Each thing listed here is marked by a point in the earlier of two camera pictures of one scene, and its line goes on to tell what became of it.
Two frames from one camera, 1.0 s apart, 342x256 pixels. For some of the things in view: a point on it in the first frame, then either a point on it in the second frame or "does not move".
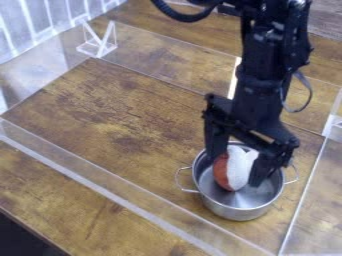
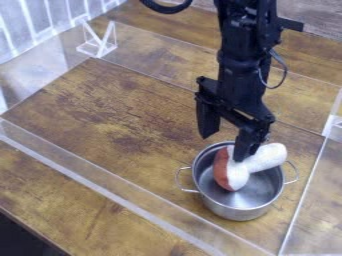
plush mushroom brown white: [233, 167] does not move
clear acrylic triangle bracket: [98, 46] does not move
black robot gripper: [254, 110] to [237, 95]
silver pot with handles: [237, 205] does not move
